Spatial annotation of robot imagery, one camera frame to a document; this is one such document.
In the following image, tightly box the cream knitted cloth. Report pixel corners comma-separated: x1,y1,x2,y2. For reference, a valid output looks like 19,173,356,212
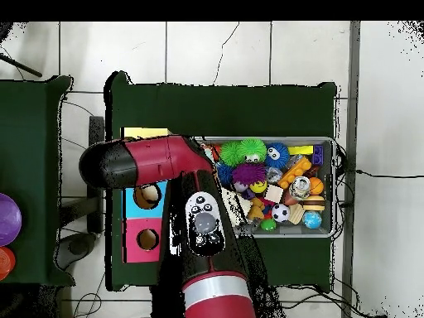
221,187,253,228

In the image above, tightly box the wooden box with three holes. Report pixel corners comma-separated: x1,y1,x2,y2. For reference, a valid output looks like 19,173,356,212
120,127,173,264

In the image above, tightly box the silver mesh bin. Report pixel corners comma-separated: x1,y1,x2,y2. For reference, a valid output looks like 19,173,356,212
195,135,336,239

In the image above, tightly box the purple spiky toy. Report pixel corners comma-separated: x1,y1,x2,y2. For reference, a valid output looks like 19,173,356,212
231,162,267,186

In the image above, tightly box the large green spiky ball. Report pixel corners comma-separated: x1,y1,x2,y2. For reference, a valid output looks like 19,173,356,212
238,137,267,164

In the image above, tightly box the dark green table cloth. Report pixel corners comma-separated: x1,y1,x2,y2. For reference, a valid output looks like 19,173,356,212
0,75,77,287
104,70,339,292

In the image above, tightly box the blue spiky ball with eyes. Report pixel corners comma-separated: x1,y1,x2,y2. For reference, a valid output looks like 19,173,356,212
265,142,291,169

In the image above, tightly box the small soccer ball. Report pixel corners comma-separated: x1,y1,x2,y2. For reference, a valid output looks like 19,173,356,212
272,203,292,224

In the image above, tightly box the long orange building block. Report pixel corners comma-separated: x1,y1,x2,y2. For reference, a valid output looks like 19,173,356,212
277,157,313,189

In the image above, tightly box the silver drink can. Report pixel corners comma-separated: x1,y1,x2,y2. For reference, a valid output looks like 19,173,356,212
287,176,311,201

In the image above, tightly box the orange toy basketball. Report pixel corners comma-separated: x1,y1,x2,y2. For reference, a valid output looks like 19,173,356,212
308,176,325,195

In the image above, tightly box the black stand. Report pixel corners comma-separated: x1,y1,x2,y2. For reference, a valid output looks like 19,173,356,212
54,115,106,271

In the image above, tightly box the purple bowl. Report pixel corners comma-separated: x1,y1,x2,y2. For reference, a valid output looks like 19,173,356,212
0,192,22,247

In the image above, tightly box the black rod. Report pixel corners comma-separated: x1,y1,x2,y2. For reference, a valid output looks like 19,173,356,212
0,52,43,78

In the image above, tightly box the orange ribbed disc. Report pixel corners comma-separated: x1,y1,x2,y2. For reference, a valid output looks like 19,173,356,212
0,246,17,282

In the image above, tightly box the black cable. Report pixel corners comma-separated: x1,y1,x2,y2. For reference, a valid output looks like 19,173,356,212
355,169,424,179

